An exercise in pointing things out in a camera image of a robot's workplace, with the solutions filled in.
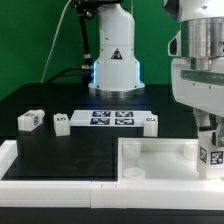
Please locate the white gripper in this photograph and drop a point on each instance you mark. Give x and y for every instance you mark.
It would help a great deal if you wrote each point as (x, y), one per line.
(201, 90)

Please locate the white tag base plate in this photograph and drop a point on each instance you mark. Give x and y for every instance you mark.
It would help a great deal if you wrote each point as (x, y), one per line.
(111, 118)

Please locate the white U-shaped fence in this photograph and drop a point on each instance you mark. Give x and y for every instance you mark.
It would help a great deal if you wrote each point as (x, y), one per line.
(123, 193)

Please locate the white square tabletop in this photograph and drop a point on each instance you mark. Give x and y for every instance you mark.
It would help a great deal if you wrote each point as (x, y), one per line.
(158, 158)

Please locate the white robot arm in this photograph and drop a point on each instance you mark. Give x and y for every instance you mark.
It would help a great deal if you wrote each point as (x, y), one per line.
(197, 49)

